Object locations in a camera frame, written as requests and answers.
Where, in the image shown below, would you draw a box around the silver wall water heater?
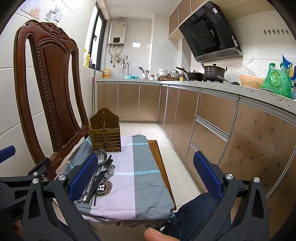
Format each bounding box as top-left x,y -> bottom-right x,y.
108,21 -> 128,46

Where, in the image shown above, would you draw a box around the green plastic bag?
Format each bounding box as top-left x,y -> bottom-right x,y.
261,63 -> 293,98

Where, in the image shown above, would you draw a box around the black wok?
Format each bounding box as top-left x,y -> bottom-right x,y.
176,67 -> 205,81

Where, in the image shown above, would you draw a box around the mop handle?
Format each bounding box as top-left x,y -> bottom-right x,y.
92,66 -> 96,126

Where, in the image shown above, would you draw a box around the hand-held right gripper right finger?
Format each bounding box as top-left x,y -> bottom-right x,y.
193,151 -> 270,241

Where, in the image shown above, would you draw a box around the bundle of black chopsticks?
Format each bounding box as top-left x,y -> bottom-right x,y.
86,166 -> 112,207

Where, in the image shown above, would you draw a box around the black slanted range hood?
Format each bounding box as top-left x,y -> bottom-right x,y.
179,2 -> 243,62

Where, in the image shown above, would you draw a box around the orange plastic basket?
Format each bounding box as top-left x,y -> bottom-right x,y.
239,75 -> 264,89

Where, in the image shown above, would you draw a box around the blue printed bag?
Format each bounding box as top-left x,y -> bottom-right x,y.
282,54 -> 296,80

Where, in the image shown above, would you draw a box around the pink grey checked cloth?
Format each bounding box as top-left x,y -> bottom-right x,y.
55,134 -> 176,223

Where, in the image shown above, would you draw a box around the steel ladle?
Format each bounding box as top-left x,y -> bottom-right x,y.
216,76 -> 241,86

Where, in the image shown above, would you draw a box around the dark framed window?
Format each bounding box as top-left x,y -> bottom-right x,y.
89,8 -> 107,71

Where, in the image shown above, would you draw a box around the slatted wooden utensil holder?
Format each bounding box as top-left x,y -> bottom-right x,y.
89,108 -> 122,152

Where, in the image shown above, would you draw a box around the water heater pipes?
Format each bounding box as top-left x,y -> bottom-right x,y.
109,45 -> 123,67

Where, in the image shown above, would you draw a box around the dark stockpot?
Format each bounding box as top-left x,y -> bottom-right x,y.
202,64 -> 228,82

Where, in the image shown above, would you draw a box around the person's right hand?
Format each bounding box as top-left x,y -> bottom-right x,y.
144,228 -> 179,241

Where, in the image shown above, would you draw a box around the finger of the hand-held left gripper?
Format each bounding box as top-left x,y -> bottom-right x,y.
0,146 -> 16,161
0,158 -> 52,193

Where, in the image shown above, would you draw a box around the person's leg in jeans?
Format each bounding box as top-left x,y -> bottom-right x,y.
162,193 -> 232,241

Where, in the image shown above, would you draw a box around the large steel spoon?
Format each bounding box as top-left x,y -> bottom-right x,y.
93,150 -> 108,172

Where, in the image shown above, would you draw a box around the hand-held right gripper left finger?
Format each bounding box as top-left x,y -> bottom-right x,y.
22,153 -> 100,241

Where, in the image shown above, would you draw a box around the steel utensil cup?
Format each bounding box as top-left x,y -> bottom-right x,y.
139,67 -> 150,80

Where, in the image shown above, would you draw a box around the steel kitchen faucet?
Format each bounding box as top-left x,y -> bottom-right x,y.
120,61 -> 130,76

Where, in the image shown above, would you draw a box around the row of wall hooks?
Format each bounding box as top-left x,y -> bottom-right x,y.
263,29 -> 289,36

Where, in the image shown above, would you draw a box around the brown upper wall cabinets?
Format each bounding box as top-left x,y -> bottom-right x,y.
168,0 -> 213,39

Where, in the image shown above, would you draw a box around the speckled kitchen countertop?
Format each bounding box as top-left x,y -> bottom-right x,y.
96,77 -> 296,115

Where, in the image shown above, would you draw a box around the carved brown wooden chair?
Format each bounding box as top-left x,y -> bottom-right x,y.
13,20 -> 177,231

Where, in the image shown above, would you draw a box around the teacup wall sticker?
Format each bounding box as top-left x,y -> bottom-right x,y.
20,5 -> 63,24

